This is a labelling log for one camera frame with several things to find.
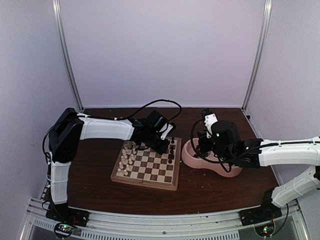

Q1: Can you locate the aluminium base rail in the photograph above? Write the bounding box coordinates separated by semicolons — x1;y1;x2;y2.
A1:
17;198;311;240

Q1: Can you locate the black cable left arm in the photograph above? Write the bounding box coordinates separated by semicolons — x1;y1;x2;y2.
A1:
112;99;183;123

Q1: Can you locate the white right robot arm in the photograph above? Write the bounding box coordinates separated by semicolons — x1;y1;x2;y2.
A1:
195;119;320;221

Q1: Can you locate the pink plastic double bowl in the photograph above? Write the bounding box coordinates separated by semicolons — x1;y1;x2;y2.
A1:
181;139;243;177

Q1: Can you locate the aluminium frame post right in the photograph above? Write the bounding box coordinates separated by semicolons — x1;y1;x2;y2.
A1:
241;0;273;112

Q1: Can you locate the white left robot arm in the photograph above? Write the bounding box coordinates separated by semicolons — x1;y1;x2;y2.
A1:
46;107;176;222

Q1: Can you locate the white chess pieces row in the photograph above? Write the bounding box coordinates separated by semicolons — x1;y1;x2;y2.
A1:
116;141;139;179

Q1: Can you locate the aluminium frame post left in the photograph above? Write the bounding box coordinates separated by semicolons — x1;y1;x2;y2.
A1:
52;0;85;112

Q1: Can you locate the aluminium frame post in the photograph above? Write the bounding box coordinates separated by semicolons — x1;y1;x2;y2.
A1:
52;0;85;112
241;0;273;112

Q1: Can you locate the wooden chess board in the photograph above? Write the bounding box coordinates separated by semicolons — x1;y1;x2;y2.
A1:
110;137;182;191

